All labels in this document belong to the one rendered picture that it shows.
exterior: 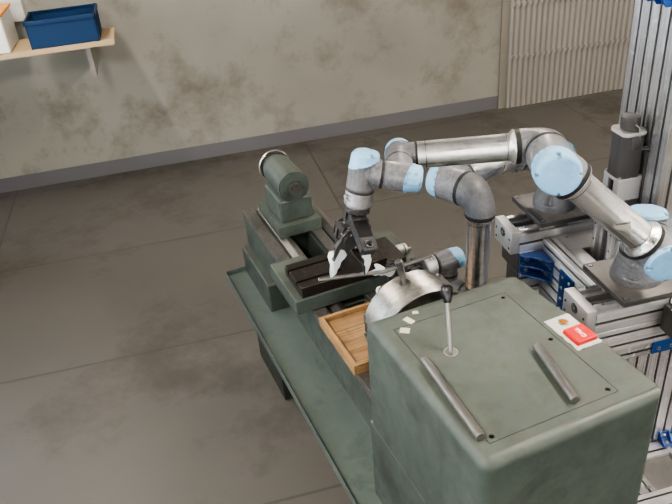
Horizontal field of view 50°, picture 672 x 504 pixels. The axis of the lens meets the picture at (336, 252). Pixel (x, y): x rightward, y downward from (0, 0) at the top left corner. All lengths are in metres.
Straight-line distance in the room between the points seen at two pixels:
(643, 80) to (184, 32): 4.17
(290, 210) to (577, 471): 1.79
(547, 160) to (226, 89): 4.46
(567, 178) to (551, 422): 0.61
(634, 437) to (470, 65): 5.09
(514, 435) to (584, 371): 0.28
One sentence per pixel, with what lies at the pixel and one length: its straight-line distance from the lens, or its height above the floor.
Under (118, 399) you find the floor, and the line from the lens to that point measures 3.83.
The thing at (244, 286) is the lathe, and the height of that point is 0.54.
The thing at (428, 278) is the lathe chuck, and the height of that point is 1.23.
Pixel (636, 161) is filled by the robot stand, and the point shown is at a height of 1.43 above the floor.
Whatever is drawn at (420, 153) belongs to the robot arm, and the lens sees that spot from 1.97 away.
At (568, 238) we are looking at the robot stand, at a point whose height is 1.07.
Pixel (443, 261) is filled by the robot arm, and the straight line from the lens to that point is 2.46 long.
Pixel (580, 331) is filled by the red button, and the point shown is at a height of 1.27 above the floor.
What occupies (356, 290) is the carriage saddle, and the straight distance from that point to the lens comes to 2.69.
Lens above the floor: 2.43
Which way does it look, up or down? 32 degrees down
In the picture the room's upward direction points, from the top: 5 degrees counter-clockwise
